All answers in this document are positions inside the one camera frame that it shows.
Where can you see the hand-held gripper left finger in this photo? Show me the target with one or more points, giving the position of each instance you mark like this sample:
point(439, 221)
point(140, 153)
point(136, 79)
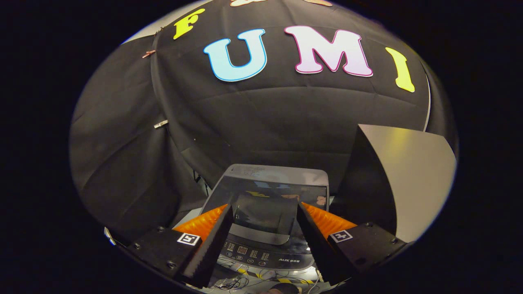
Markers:
point(214, 245)

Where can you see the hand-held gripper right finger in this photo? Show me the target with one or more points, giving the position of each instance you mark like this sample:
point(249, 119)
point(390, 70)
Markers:
point(316, 245)

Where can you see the grey washing machine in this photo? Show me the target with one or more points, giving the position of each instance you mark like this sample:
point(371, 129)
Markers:
point(265, 192)

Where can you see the small white object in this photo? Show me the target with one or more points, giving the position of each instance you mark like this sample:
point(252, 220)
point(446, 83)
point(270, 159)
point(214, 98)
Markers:
point(109, 236)

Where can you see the white cloth clip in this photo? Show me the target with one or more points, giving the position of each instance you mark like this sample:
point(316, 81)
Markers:
point(161, 123)

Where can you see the black backdrop cloth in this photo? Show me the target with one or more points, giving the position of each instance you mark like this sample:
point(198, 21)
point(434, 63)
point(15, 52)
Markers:
point(265, 122)

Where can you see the red cloth clip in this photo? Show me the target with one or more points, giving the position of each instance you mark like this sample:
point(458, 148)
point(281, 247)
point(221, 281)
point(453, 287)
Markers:
point(148, 53)

